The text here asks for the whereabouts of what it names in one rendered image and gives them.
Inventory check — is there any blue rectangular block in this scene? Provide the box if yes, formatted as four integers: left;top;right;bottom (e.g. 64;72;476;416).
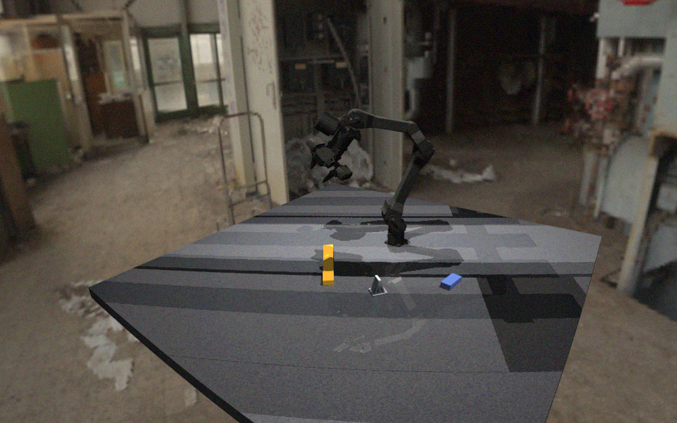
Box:
440;273;462;290

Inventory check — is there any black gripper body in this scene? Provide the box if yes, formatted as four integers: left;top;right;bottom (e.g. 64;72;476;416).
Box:
306;137;353;181

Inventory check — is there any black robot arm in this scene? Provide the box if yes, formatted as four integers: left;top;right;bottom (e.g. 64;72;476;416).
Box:
313;109;435;247

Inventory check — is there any yellow bar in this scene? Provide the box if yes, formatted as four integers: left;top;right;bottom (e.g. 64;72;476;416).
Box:
323;245;334;286

